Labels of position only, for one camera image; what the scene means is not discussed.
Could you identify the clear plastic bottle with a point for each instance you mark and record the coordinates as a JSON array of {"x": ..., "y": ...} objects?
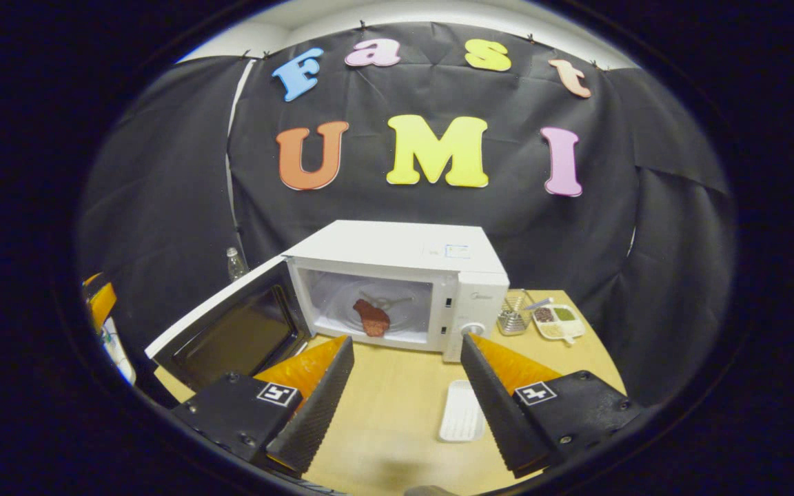
[{"x": 235, "y": 267}]

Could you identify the red-brown meat piece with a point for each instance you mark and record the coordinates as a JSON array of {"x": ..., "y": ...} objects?
[{"x": 371, "y": 320}]

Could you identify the black backdrop cloth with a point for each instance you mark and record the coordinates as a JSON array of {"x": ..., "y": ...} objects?
[{"x": 507, "y": 213}]

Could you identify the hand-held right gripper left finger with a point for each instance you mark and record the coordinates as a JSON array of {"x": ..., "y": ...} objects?
[{"x": 314, "y": 413}]

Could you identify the white microwave oven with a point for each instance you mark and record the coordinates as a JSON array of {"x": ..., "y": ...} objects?
[{"x": 397, "y": 248}]

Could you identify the small spoon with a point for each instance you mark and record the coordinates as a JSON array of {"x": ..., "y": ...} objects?
[{"x": 538, "y": 303}]

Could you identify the small white food tray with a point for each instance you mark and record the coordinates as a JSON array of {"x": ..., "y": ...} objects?
[{"x": 459, "y": 413}]

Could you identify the white divided seasoning tray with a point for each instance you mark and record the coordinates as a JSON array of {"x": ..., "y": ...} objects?
[{"x": 562, "y": 329}]

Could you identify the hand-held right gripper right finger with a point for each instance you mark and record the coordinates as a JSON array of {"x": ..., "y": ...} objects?
[{"x": 500, "y": 413}]

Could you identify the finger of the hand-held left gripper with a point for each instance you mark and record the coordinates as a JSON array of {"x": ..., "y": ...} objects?
[{"x": 100, "y": 301}]

